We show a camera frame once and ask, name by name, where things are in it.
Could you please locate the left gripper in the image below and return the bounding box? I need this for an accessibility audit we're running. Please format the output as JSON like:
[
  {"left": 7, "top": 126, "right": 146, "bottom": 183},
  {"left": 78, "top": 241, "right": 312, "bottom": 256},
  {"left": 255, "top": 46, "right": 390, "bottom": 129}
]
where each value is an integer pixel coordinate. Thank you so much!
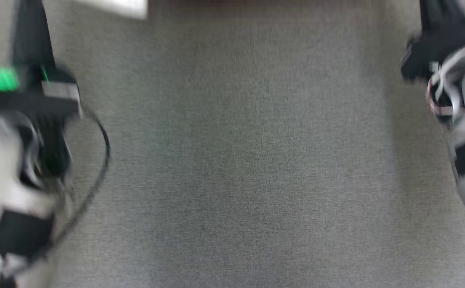
[{"left": 0, "top": 0, "right": 82, "bottom": 100}]

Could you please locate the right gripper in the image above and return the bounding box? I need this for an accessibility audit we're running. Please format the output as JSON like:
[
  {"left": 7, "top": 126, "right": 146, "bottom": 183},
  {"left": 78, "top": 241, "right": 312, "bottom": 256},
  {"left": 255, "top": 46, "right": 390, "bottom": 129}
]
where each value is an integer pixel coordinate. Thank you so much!
[{"left": 401, "top": 0, "right": 465, "bottom": 80}]

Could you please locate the black left camera cable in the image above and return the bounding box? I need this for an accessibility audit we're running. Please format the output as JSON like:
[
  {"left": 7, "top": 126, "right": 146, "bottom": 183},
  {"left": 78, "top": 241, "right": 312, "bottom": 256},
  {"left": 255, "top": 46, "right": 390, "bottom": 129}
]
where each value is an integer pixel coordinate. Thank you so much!
[{"left": 0, "top": 108, "right": 111, "bottom": 278}]

